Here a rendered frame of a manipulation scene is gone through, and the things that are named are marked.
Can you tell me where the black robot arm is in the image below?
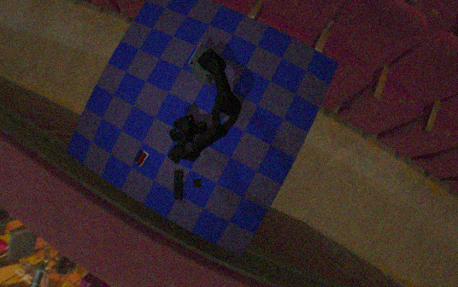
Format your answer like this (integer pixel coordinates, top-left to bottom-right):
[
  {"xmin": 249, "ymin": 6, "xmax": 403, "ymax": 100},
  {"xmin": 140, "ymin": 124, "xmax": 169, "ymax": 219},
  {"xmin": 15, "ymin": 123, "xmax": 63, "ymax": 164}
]
[{"xmin": 168, "ymin": 49, "xmax": 242, "ymax": 163}]

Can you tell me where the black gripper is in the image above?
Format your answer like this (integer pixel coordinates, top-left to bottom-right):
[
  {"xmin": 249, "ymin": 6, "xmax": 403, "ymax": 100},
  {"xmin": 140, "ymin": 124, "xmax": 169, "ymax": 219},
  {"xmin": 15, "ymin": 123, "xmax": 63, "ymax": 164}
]
[{"xmin": 169, "ymin": 121, "xmax": 208, "ymax": 142}]

